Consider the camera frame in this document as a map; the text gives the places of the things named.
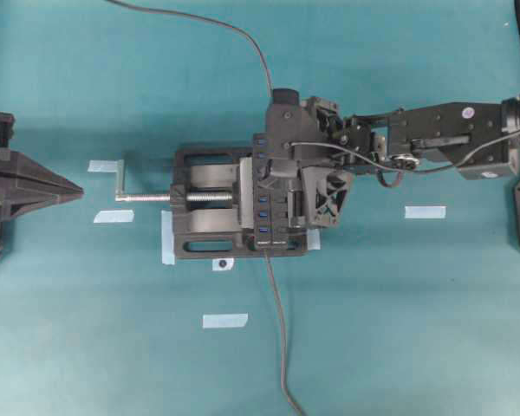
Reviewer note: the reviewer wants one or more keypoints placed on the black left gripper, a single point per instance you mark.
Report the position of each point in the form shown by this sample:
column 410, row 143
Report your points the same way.
column 36, row 186

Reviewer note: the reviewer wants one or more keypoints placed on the blue tape strip bottom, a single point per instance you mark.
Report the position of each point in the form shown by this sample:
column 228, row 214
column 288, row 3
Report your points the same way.
column 224, row 321

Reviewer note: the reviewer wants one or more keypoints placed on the black multi-port USB hub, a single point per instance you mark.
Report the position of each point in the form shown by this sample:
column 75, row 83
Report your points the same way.
column 269, row 200

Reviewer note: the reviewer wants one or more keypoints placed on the silver vise lead screw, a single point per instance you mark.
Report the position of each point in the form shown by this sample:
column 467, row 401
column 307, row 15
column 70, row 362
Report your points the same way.
column 121, row 195

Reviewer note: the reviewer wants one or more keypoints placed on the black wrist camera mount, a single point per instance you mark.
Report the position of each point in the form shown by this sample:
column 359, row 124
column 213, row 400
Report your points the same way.
column 288, row 122

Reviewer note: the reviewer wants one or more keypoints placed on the black bench vise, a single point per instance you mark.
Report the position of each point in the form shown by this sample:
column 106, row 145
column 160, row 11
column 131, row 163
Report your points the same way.
column 218, row 229

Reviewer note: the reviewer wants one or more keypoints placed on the blue tape under vise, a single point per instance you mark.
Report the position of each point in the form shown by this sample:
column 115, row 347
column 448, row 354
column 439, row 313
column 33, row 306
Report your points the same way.
column 167, row 239
column 313, row 239

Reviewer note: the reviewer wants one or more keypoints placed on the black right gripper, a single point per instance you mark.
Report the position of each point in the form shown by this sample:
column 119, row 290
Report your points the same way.
column 353, row 148

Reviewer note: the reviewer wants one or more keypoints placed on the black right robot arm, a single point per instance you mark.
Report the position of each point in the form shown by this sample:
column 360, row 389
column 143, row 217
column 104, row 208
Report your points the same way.
column 476, row 139

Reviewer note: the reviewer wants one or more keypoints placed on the blue tape strip right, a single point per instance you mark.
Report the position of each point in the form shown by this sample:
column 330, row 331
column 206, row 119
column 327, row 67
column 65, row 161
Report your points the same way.
column 425, row 212

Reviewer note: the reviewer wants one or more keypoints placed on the blue tape under vise right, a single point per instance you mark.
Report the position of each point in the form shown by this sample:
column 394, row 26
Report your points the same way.
column 313, row 239

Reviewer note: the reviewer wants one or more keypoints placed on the blue tape under vise left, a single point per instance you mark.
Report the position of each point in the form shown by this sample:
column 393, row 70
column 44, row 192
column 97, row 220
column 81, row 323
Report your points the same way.
column 167, row 239

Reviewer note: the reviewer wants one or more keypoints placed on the blue tape strip upper left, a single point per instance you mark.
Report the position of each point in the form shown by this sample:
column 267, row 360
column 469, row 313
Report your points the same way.
column 106, row 166

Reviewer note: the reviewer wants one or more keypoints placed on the blue tape strip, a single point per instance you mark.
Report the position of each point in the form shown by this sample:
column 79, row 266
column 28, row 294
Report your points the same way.
column 114, row 217
column 224, row 321
column 106, row 166
column 425, row 212

